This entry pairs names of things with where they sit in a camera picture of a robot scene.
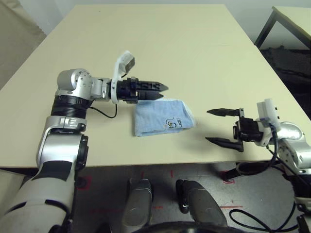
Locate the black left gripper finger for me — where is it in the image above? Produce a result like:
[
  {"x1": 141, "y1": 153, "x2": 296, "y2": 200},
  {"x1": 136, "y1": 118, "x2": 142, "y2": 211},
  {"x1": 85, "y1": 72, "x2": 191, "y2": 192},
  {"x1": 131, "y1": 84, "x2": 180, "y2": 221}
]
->
[
  {"x1": 137, "y1": 90, "x2": 164, "y2": 100},
  {"x1": 138, "y1": 81, "x2": 169, "y2": 92}
]

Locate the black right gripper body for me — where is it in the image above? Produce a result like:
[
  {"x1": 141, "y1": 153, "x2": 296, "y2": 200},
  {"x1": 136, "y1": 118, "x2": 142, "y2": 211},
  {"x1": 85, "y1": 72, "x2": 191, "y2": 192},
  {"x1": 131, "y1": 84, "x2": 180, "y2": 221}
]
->
[{"x1": 232, "y1": 107, "x2": 265, "y2": 153}]

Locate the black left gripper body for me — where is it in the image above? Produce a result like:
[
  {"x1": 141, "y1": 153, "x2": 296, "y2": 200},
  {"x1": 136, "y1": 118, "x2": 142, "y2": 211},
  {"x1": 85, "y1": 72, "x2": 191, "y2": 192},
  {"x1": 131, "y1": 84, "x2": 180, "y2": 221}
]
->
[{"x1": 116, "y1": 76, "x2": 141, "y2": 104}]

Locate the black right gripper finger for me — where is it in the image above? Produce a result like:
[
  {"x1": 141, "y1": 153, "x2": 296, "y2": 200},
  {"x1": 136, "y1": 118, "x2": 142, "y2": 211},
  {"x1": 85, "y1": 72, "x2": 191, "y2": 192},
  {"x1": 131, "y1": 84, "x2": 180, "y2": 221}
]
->
[
  {"x1": 206, "y1": 108, "x2": 240, "y2": 117},
  {"x1": 205, "y1": 137, "x2": 244, "y2": 152}
]

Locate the blue towel white trim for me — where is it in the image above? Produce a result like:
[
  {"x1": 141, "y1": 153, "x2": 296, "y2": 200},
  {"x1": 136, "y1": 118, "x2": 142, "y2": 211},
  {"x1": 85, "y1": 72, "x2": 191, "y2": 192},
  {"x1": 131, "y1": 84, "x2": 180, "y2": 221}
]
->
[{"x1": 132, "y1": 98, "x2": 196, "y2": 137}]

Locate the red floor tape corner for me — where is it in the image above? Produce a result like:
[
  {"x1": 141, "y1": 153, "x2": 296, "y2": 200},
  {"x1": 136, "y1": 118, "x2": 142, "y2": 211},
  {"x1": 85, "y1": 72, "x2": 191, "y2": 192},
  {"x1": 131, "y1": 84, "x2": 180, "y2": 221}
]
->
[
  {"x1": 220, "y1": 169, "x2": 236, "y2": 184},
  {"x1": 77, "y1": 175, "x2": 93, "y2": 190}
]

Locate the grey robot right leg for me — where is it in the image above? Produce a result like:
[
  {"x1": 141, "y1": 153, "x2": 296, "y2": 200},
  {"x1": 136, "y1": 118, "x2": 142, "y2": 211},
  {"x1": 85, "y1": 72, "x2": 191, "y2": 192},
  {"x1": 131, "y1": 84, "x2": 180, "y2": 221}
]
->
[{"x1": 175, "y1": 179, "x2": 228, "y2": 228}]

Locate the grey robot leg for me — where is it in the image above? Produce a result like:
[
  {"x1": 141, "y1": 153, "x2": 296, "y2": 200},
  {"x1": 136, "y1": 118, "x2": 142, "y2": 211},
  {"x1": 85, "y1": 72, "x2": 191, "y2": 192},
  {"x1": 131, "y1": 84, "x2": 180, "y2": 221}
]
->
[
  {"x1": 121, "y1": 178, "x2": 154, "y2": 228},
  {"x1": 175, "y1": 179, "x2": 228, "y2": 228}
]

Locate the dark robot torso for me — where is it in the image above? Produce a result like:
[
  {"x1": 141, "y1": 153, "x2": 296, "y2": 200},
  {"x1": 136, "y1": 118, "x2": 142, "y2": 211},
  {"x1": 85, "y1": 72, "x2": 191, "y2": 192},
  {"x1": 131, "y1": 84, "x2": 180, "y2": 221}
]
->
[{"x1": 136, "y1": 220, "x2": 243, "y2": 233}]

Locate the grey robot left leg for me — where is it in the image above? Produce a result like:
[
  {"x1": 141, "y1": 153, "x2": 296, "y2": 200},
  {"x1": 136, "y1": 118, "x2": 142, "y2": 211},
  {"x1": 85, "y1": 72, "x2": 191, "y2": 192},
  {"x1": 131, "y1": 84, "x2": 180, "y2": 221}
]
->
[{"x1": 121, "y1": 178, "x2": 154, "y2": 228}]

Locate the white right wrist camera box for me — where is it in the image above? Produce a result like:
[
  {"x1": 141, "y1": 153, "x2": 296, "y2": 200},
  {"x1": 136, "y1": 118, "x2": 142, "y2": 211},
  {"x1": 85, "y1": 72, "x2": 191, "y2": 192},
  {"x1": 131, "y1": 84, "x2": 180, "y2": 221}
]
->
[{"x1": 255, "y1": 98, "x2": 282, "y2": 147}]

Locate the black left wrist camera cable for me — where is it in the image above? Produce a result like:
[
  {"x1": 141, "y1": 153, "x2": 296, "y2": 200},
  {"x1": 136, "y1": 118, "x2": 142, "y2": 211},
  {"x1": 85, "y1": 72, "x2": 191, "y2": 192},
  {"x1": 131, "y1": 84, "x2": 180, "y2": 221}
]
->
[{"x1": 87, "y1": 103, "x2": 119, "y2": 119}]

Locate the beige side table black frame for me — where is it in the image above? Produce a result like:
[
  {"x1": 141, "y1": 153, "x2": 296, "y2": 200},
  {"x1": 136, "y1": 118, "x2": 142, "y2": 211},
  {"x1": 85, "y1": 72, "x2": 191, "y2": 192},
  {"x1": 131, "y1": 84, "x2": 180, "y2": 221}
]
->
[{"x1": 254, "y1": 6, "x2": 311, "y2": 50}]

